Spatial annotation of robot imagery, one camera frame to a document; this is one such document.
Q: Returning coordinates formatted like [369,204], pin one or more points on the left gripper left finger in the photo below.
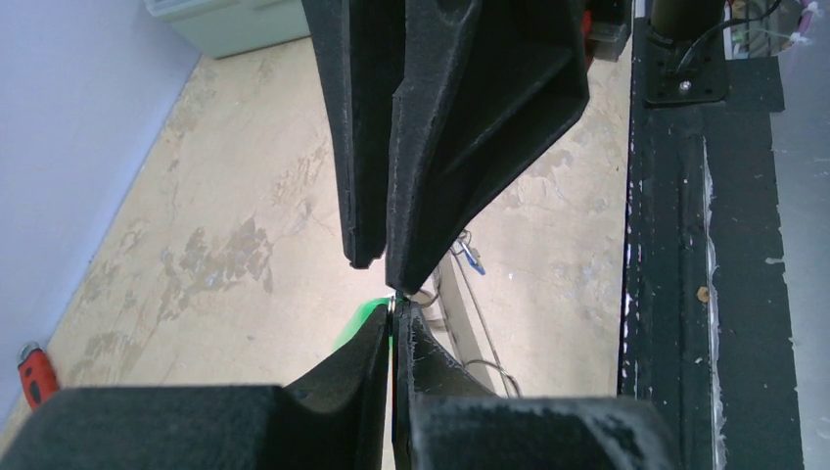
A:
[332,417]

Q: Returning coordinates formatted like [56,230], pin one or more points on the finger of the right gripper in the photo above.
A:
[488,86]
[359,51]

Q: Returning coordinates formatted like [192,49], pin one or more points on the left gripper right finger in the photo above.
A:
[443,418]

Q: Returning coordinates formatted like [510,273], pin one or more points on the small green key tag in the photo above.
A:
[351,336]

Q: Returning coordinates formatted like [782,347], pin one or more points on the blue key tag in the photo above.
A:
[462,248]

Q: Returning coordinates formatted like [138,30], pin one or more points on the translucent green plastic toolbox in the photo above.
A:
[224,28]

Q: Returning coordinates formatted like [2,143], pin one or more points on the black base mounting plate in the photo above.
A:
[706,330]

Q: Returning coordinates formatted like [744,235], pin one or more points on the red handled adjustable wrench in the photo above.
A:
[37,374]

